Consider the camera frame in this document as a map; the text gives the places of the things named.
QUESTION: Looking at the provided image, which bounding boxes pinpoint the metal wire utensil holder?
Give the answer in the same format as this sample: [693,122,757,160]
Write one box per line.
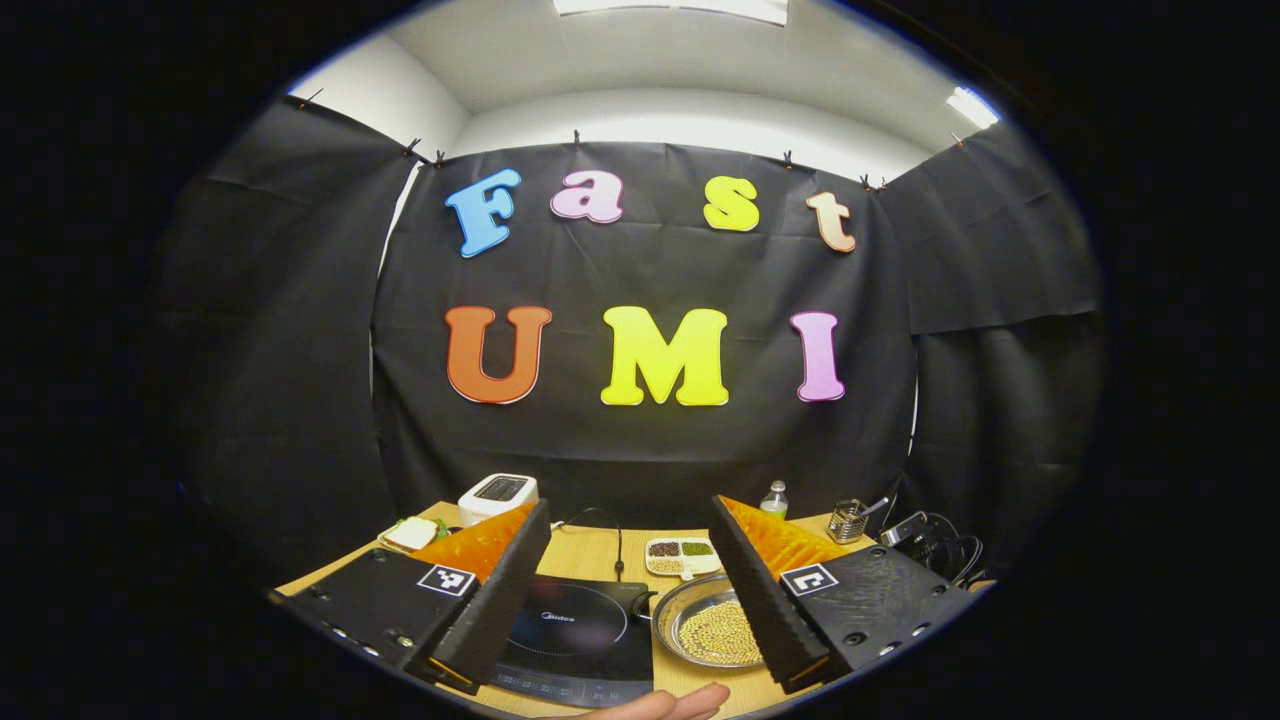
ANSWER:
[828,498,869,545]

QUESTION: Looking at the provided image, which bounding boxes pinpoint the plate with sandwich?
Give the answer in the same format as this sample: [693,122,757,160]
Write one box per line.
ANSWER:
[378,516,451,554]

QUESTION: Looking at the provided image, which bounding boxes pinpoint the black induction cooktop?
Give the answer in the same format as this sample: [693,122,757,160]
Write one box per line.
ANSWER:
[490,573,656,709]

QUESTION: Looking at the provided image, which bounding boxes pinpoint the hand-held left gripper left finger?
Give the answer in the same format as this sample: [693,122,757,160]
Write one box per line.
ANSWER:
[268,500,552,694]

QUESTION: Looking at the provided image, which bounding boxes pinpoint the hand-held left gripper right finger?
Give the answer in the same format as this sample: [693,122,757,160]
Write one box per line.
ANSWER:
[709,495,986,694]

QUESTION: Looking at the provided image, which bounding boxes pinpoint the long ceiling light panel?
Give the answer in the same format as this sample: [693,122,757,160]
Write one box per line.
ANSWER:
[553,0,791,27]

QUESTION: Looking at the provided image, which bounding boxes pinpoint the white divided dish with grains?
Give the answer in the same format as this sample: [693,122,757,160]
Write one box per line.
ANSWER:
[645,537,723,582]

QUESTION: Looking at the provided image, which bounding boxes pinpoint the small ceiling light panel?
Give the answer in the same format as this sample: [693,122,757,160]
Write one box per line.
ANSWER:
[946,86,1001,129]

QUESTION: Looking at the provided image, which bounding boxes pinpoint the black cable bundle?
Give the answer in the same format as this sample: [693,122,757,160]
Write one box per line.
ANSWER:
[900,512,988,587]

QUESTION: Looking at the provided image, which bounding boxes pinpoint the grey power adapter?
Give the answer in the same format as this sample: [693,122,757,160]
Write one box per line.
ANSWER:
[880,511,931,548]

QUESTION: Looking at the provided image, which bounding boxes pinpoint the black cooktop power cable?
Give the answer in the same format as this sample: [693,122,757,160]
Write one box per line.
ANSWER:
[560,506,626,583]

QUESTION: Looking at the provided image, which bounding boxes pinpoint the white toaster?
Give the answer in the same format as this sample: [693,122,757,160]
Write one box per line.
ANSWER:
[458,473,539,526]

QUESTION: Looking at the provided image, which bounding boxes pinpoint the steel pot with soybeans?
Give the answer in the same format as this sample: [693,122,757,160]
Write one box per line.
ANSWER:
[652,572,771,671]

